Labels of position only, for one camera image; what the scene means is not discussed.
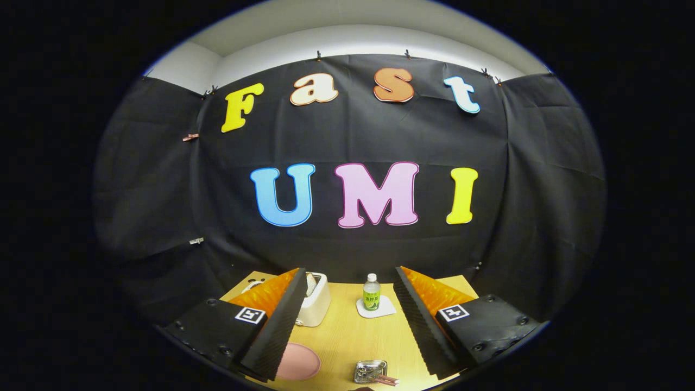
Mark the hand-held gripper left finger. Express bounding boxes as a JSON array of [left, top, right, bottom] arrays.
[[165, 267, 308, 382]]

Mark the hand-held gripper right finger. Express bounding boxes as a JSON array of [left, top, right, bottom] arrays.
[[393, 266, 544, 380]]

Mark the white coaster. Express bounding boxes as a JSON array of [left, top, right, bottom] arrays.
[[356, 295, 397, 319]]

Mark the white toaster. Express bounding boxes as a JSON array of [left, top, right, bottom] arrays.
[[296, 272, 332, 327]]

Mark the pink plate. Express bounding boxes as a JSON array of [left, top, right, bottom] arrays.
[[277, 342, 321, 381]]

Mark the green label drink bottle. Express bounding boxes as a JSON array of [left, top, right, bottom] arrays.
[[362, 273, 381, 312]]

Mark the metal wire basket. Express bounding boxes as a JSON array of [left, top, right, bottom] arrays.
[[354, 360, 388, 384]]

